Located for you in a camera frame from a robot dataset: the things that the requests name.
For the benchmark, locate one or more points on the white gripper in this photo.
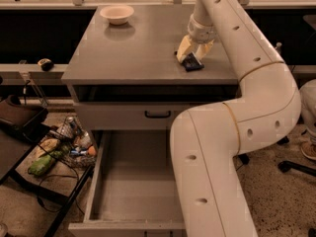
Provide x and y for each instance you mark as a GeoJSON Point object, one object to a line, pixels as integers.
{"type": "Point", "coordinates": [201, 32]}

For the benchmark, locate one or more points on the dark blue snack bar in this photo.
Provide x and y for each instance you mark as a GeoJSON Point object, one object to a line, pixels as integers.
{"type": "Point", "coordinates": [191, 63]}

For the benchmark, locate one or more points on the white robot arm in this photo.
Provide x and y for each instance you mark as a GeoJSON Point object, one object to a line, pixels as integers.
{"type": "Point", "coordinates": [205, 139]}

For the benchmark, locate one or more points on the grey drawer cabinet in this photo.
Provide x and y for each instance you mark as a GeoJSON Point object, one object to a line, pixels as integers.
{"type": "Point", "coordinates": [136, 62]}

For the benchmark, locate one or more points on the closed grey middle drawer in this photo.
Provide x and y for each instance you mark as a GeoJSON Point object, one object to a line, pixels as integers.
{"type": "Point", "coordinates": [125, 116]}

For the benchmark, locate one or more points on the open grey bottom drawer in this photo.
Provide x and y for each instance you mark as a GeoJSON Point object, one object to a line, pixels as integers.
{"type": "Point", "coordinates": [133, 191]}

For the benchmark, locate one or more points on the white paper bowl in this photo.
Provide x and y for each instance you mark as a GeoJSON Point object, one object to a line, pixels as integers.
{"type": "Point", "coordinates": [117, 14]}

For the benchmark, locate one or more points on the black power adapter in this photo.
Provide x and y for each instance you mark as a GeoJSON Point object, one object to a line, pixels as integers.
{"type": "Point", "coordinates": [244, 159]}

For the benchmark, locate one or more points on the black chair base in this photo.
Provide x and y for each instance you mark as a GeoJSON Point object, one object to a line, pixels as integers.
{"type": "Point", "coordinates": [285, 166]}

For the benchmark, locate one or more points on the black tape measure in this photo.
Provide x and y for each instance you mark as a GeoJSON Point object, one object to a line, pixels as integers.
{"type": "Point", "coordinates": [45, 64]}

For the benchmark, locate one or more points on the person's shoe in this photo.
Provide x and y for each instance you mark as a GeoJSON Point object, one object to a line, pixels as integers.
{"type": "Point", "coordinates": [308, 150]}

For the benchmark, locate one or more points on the yellow chip bag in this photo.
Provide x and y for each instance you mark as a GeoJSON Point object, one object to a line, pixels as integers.
{"type": "Point", "coordinates": [46, 146]}

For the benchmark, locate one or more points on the black side cart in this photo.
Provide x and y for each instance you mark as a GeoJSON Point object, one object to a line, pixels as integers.
{"type": "Point", "coordinates": [21, 131]}

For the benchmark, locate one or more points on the green snack bag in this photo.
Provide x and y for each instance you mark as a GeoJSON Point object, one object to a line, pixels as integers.
{"type": "Point", "coordinates": [43, 164]}

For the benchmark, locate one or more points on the black drawer handle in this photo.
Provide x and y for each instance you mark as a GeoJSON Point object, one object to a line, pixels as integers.
{"type": "Point", "coordinates": [157, 115]}

